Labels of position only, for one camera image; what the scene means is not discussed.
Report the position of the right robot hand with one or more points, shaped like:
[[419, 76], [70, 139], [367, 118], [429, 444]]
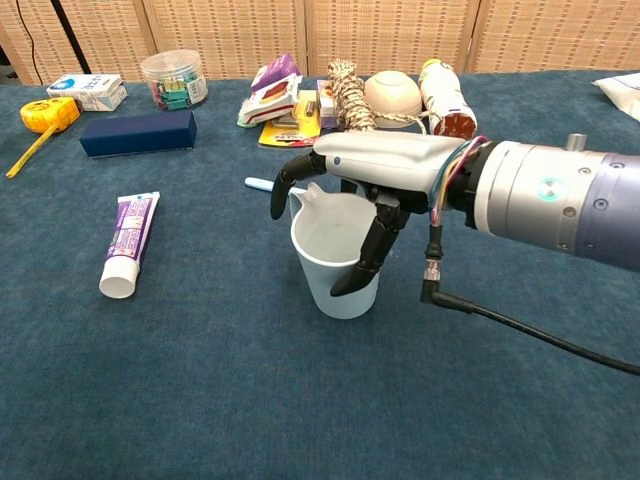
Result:
[[380, 160]]

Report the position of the light blue toothbrush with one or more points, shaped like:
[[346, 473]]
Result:
[[257, 183]]

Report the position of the pale blue plastic cup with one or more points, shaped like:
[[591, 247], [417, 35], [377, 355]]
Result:
[[345, 300]]

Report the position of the purple white toothpaste tube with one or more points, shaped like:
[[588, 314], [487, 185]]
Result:
[[127, 240]]

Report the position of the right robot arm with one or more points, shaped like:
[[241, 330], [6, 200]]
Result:
[[550, 195]]

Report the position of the beige upturned bowl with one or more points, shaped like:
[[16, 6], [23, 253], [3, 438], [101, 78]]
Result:
[[392, 95]]

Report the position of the small purple white box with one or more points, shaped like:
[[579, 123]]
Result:
[[326, 107]]

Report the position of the white bottle with orange base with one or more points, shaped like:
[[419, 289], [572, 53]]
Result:
[[442, 95]]

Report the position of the yellow red battery pack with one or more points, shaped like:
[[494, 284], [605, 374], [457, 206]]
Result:
[[285, 135]]

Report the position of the red white snack packet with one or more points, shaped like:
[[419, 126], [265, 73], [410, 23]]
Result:
[[272, 100]]

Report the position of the woven bamboo folding screen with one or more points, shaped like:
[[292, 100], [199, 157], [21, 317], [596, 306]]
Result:
[[390, 35]]

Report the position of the purple white snack packet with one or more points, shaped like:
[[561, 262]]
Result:
[[280, 70]]

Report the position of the clear jar of binder clips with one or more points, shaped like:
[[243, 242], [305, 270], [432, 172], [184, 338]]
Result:
[[172, 80]]

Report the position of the navy blue rectangular box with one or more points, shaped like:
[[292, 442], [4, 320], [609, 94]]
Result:
[[135, 132]]

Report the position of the white plastic bag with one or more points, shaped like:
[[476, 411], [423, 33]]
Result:
[[622, 92]]

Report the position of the blue table cloth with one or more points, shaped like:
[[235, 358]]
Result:
[[250, 390]]

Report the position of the white blue small carton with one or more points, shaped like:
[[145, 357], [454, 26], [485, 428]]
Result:
[[85, 87]]

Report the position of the black slanted stand pole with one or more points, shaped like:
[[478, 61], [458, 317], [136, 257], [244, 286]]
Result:
[[70, 35]]

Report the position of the yellow tape measure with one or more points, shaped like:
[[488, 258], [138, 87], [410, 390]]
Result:
[[47, 114]]

